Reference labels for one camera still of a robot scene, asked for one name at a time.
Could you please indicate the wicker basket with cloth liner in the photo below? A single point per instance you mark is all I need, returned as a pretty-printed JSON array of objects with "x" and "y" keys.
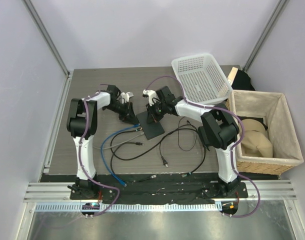
[{"x": 273, "y": 109}]

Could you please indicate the white plastic mesh basket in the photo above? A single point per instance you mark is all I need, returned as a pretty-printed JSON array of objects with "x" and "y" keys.
[{"x": 202, "y": 79}]

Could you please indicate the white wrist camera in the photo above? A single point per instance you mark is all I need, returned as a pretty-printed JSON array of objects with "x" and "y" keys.
[
  {"x": 125, "y": 96},
  {"x": 151, "y": 95}
]

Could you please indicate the black network switch box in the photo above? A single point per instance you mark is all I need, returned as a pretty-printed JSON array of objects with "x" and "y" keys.
[{"x": 151, "y": 130}]

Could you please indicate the aluminium extrusion rail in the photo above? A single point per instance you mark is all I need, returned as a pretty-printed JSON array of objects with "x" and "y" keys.
[{"x": 266, "y": 189}]

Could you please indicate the beige cloth bundle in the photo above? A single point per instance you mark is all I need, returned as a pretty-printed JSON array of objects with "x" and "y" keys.
[{"x": 255, "y": 142}]

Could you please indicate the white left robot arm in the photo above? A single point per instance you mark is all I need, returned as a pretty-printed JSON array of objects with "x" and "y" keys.
[{"x": 82, "y": 124}]

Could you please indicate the black fabric bag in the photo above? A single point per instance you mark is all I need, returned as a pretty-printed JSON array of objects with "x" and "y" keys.
[{"x": 242, "y": 81}]

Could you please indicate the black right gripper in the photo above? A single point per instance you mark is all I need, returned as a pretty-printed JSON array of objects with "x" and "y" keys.
[{"x": 152, "y": 116}]

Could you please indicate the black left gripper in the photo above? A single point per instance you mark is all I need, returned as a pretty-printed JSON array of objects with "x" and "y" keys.
[{"x": 127, "y": 118}]

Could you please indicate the black power adapter brick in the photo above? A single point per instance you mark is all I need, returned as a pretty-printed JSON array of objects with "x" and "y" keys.
[{"x": 202, "y": 136}]

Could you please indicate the brown cardboard piece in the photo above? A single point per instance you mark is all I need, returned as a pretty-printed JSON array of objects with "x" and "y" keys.
[{"x": 232, "y": 75}]

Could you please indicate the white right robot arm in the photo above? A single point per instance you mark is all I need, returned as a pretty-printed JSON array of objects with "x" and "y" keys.
[{"x": 219, "y": 129}]

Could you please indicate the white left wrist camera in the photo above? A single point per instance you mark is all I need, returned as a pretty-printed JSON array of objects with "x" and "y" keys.
[{"x": 125, "y": 96}]

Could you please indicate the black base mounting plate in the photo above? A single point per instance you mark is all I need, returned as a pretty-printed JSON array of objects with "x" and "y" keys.
[{"x": 107, "y": 195}]

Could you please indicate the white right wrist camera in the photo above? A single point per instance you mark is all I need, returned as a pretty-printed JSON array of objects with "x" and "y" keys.
[{"x": 151, "y": 95}]

